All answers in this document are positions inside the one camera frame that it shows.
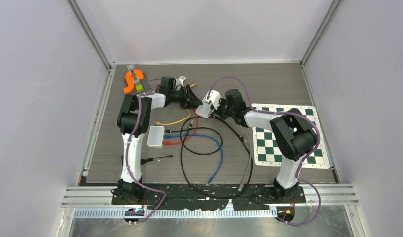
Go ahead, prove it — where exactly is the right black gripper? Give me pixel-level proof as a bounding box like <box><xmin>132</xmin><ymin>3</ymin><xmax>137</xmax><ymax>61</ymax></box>
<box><xmin>210</xmin><ymin>97</ymin><xmax>235</xmax><ymax>120</ymax></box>

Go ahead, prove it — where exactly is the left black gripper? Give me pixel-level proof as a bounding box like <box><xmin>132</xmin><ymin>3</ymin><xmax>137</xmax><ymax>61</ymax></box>
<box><xmin>171</xmin><ymin>85</ymin><xmax>204</xmax><ymax>110</ymax></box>

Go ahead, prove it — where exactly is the white network switch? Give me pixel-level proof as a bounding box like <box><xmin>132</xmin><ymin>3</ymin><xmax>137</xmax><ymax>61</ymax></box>
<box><xmin>147</xmin><ymin>125</ymin><xmax>165</xmax><ymax>148</ymax></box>
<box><xmin>195</xmin><ymin>104</ymin><xmax>212</xmax><ymax>119</ymax></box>

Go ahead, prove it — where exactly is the black cable with green plug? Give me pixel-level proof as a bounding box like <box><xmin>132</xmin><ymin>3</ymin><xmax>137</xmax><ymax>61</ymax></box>
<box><xmin>180</xmin><ymin>114</ymin><xmax>254</xmax><ymax>200</ymax></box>

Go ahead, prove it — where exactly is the blue ethernet cable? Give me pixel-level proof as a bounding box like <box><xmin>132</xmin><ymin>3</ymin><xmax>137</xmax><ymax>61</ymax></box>
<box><xmin>162</xmin><ymin>133</ymin><xmax>224</xmax><ymax>186</ymax></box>

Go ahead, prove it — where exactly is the long black ethernet cable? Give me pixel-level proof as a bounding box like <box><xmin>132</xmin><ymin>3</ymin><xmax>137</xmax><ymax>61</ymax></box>
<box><xmin>163</xmin><ymin>126</ymin><xmax>223</xmax><ymax>156</ymax></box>

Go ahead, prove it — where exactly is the yellow ethernet cable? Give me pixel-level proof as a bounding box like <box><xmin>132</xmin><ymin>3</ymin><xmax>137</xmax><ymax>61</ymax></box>
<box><xmin>154</xmin><ymin>83</ymin><xmax>197</xmax><ymax>127</ymax></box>

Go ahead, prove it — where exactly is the red ethernet cable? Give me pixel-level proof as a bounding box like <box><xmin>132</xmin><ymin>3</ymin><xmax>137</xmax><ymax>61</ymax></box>
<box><xmin>162</xmin><ymin>113</ymin><xmax>200</xmax><ymax>146</ymax></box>

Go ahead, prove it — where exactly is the grey ethernet cable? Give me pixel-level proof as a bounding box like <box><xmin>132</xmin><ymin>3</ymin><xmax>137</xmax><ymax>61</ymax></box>
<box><xmin>234</xmin><ymin>124</ymin><xmax>254</xmax><ymax>192</ymax></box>

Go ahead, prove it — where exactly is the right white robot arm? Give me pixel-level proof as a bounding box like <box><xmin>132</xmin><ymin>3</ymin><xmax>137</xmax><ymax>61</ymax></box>
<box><xmin>211</xmin><ymin>89</ymin><xmax>320</xmax><ymax>203</ymax></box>

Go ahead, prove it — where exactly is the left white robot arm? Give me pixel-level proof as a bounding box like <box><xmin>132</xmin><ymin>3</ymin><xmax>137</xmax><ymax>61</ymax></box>
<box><xmin>111</xmin><ymin>76</ymin><xmax>202</xmax><ymax>205</ymax></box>

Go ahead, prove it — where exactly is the grey lego baseplate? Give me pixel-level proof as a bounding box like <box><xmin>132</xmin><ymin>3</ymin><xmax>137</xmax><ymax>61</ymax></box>
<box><xmin>123</xmin><ymin>64</ymin><xmax>152</xmax><ymax>95</ymax></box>

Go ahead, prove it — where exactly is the lime green lego brick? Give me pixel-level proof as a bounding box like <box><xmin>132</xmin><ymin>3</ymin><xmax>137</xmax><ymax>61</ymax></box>
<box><xmin>135</xmin><ymin>84</ymin><xmax>144</xmax><ymax>93</ymax></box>

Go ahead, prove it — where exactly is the green white chessboard mat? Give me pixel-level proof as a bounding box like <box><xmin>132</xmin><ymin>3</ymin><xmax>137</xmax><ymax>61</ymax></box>
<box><xmin>252</xmin><ymin>115</ymin><xmax>330</xmax><ymax>169</ymax></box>

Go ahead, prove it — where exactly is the orange S-shaped block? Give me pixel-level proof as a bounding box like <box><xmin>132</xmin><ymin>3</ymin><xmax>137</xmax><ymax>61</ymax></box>
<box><xmin>123</xmin><ymin>69</ymin><xmax>145</xmax><ymax>94</ymax></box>

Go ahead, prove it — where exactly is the black power adapter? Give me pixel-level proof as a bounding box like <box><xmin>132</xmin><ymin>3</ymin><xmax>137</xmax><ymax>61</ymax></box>
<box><xmin>140</xmin><ymin>155</ymin><xmax>173</xmax><ymax>165</ymax></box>

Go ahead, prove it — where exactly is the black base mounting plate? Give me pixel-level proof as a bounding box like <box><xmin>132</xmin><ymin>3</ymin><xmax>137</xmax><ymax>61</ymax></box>
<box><xmin>110</xmin><ymin>184</ymin><xmax>306</xmax><ymax>211</ymax></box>

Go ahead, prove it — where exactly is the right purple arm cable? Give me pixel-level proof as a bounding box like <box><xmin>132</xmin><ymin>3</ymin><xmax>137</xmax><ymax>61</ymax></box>
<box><xmin>206</xmin><ymin>76</ymin><xmax>322</xmax><ymax>227</ymax></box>

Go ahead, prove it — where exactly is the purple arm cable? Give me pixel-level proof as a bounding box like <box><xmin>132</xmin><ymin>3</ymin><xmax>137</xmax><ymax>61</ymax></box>
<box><xmin>124</xmin><ymin>78</ymin><xmax>168</xmax><ymax>225</ymax></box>
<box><xmin>206</xmin><ymin>76</ymin><xmax>322</xmax><ymax>227</ymax></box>

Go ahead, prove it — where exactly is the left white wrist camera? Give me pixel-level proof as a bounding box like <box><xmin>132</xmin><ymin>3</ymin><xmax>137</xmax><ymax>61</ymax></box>
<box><xmin>176</xmin><ymin>76</ymin><xmax>187</xmax><ymax>87</ymax></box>

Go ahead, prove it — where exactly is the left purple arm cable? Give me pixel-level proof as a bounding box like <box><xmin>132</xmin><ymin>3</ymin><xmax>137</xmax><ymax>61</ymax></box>
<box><xmin>124</xmin><ymin>78</ymin><xmax>168</xmax><ymax>225</ymax></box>

